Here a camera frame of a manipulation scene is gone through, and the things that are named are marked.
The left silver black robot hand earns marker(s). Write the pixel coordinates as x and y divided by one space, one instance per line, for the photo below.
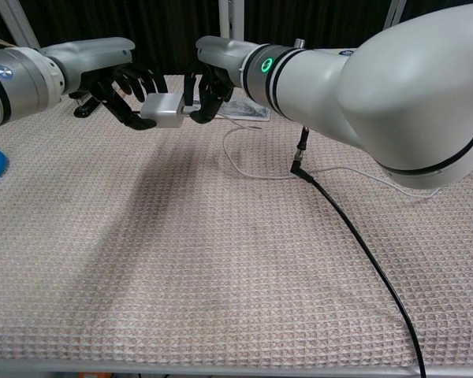
94 55

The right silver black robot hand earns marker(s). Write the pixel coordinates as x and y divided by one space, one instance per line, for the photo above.
224 55

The white square adapter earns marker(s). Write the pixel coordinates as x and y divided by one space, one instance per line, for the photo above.
163 110

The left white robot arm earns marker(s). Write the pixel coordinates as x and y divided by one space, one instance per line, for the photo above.
16 78

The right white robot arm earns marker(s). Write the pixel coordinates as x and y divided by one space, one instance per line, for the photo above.
378 78

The black stapler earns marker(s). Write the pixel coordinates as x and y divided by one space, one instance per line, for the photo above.
87 107

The clear packaged flat item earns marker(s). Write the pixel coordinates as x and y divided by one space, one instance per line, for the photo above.
244 111

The beige waffle table cloth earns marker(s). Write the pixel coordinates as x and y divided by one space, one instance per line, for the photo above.
181 256

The white frame post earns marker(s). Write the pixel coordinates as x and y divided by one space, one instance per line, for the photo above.
21 23
230 19
394 13

